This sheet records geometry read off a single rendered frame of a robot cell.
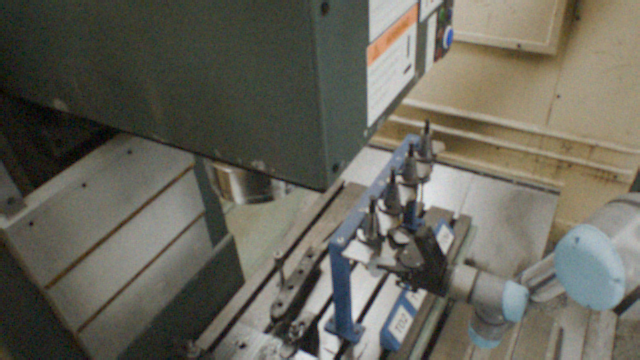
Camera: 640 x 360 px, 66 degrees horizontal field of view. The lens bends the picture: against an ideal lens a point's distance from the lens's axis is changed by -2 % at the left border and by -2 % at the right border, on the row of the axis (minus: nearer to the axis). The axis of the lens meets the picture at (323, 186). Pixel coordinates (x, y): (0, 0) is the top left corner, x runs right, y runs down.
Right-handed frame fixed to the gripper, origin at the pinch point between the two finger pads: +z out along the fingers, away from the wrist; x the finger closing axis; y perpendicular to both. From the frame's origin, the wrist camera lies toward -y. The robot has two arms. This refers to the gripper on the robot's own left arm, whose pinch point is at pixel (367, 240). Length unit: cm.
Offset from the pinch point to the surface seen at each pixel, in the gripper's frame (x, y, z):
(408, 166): 20.5, -7.2, -1.1
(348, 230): -1.8, -3.0, 3.9
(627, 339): 98, 116, -87
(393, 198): 9.6, -5.9, -1.9
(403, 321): 0.9, 25.5, -10.6
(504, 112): 79, 7, -13
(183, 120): -34, -49, 11
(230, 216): 42, 66, 82
